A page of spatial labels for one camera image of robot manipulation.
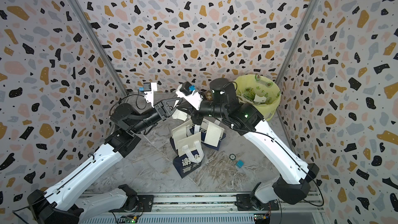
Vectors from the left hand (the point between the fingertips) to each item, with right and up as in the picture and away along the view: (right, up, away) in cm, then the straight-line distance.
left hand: (182, 100), depth 56 cm
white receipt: (+13, -15, +17) cm, 26 cm away
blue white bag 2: (-5, -15, +19) cm, 25 cm away
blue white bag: (+7, -14, +23) cm, 28 cm away
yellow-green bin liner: (+42, +7, +38) cm, 57 cm away
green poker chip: (+23, -31, +33) cm, 51 cm away
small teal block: (+27, -34, +29) cm, 52 cm away
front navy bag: (+1, -25, +17) cm, 30 cm away
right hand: (-1, -2, 0) cm, 2 cm away
